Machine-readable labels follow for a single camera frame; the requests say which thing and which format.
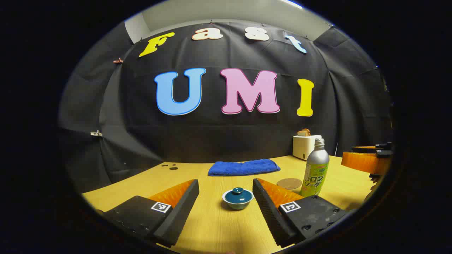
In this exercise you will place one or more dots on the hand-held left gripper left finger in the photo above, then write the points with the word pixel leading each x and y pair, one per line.
pixel 180 211

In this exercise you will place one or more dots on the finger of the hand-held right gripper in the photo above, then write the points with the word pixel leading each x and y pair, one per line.
pixel 383 145
pixel 363 162

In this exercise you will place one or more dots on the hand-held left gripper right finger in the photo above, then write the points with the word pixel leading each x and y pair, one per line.
pixel 270 211

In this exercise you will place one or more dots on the teal teacup with white inside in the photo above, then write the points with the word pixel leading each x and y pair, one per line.
pixel 237 205

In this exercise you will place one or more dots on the round brown coaster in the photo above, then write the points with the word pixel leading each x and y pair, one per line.
pixel 289 183

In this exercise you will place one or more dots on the teal teacup lid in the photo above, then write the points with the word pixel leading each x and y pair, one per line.
pixel 238 195

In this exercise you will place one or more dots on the silver water bottle green label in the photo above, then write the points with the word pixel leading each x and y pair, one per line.
pixel 315 173

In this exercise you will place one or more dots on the blue folded towel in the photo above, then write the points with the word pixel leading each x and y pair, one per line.
pixel 243 167

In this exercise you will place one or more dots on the white toaster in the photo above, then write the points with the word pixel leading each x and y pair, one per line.
pixel 302 148

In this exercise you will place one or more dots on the black backdrop cloth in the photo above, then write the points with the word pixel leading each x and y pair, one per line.
pixel 212 141

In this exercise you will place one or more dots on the silver metal clip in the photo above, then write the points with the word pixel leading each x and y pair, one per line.
pixel 96 133

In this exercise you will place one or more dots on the copper coloured clip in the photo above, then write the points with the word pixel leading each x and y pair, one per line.
pixel 118 61

